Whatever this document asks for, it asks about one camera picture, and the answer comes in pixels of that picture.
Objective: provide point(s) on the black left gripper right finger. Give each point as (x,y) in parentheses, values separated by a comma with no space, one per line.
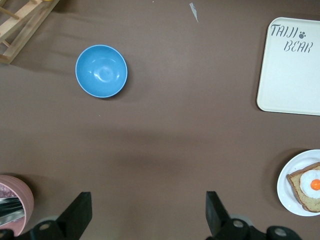
(218,222)

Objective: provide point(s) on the bread slice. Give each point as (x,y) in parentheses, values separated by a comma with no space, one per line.
(293,181)

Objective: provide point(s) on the white round plate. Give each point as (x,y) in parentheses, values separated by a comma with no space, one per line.
(282,192)

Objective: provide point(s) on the pink ribbed bowl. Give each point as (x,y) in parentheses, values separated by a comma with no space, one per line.
(25,200)

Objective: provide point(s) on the wooden mug rack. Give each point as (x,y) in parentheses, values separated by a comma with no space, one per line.
(35,23)

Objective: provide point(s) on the small white paper scrap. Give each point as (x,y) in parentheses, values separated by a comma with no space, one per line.
(193,11)

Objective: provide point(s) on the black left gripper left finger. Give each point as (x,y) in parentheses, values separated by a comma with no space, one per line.
(72,217)

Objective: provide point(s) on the fried egg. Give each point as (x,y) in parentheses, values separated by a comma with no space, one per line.
(307,180)

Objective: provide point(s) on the cream bear print tray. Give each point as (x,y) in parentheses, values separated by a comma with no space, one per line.
(287,80)

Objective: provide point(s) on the blue bowl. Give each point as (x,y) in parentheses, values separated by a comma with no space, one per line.
(101,71)

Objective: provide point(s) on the metal spoon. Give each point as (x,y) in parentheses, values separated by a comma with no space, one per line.
(10,210)

